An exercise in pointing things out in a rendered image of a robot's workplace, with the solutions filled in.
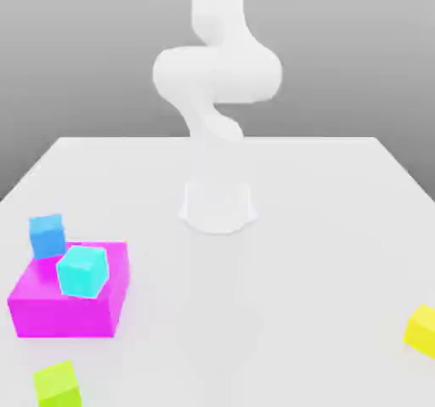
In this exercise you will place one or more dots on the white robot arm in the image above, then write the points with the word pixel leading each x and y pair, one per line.
pixel 217 74

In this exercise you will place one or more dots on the small cyan cube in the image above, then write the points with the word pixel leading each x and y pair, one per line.
pixel 83 272

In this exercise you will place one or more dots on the small blue cube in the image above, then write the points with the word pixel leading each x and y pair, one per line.
pixel 47 238

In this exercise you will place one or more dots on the small yellow cube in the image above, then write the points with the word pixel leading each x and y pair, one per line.
pixel 423 332

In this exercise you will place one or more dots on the small lime green cube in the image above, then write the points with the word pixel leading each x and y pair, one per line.
pixel 57 385

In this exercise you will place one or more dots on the large magenta box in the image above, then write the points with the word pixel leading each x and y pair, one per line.
pixel 64 315

